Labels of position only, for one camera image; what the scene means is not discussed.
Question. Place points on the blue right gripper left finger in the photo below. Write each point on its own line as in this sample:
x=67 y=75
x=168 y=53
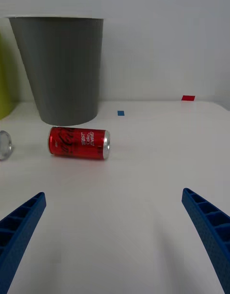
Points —
x=21 y=227

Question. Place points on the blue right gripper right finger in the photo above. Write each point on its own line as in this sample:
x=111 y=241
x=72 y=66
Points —
x=210 y=229

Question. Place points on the red drink can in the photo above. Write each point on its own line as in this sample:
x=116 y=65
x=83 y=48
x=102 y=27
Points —
x=76 y=143

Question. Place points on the orange and white drink can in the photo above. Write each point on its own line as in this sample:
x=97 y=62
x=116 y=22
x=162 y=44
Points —
x=4 y=145

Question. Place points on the yellow-green plastic waste bin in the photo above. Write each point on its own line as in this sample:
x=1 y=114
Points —
x=3 y=88

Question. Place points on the grey plastic waste bin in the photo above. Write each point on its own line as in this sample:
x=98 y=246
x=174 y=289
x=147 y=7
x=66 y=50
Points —
x=62 y=71

